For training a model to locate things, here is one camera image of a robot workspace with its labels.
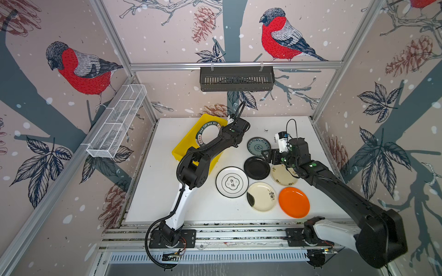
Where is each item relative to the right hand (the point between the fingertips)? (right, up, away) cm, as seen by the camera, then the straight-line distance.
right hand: (268, 149), depth 83 cm
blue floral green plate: (-2, 0, +24) cm, 24 cm away
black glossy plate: (-3, -12, +14) cm, 19 cm away
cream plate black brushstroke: (-3, -25, +4) cm, 25 cm away
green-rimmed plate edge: (-33, +8, +24) cm, 41 cm away
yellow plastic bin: (-43, +3, +20) cm, 48 cm away
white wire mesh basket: (-72, +14, -4) cm, 74 cm away
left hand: (-21, +11, +16) cm, 28 cm away
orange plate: (+13, -26, -1) cm, 29 cm away
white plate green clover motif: (-17, -18, +7) cm, 26 cm away
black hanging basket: (-12, +42, +24) cm, 50 cm away
